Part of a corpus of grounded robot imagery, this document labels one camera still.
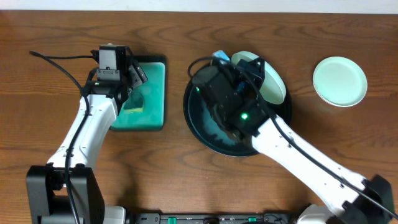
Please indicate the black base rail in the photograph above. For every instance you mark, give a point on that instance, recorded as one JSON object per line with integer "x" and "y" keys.
{"x": 254, "y": 218}

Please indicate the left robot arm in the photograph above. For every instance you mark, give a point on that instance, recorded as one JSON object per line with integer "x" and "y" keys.
{"x": 65, "y": 190}

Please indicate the mint green plate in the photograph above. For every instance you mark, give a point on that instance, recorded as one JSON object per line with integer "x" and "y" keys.
{"x": 335, "y": 74}
{"x": 272, "y": 89}

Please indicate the white plate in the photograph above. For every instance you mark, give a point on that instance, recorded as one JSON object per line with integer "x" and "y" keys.
{"x": 342, "y": 98}

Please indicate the rectangular dark green tray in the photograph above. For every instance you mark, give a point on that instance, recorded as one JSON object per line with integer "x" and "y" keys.
{"x": 154, "y": 93}

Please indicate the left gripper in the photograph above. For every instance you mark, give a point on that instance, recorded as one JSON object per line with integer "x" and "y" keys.
{"x": 134, "y": 76}

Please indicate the dark green sponge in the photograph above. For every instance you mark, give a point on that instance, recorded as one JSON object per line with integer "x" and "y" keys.
{"x": 134, "y": 104}

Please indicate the round black tray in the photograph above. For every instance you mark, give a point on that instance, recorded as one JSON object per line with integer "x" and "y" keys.
{"x": 202, "y": 124}

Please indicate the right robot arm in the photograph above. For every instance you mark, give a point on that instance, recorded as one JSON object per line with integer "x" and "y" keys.
{"x": 347, "y": 197}

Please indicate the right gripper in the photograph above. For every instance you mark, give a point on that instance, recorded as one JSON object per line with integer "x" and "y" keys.
{"x": 259, "y": 78}

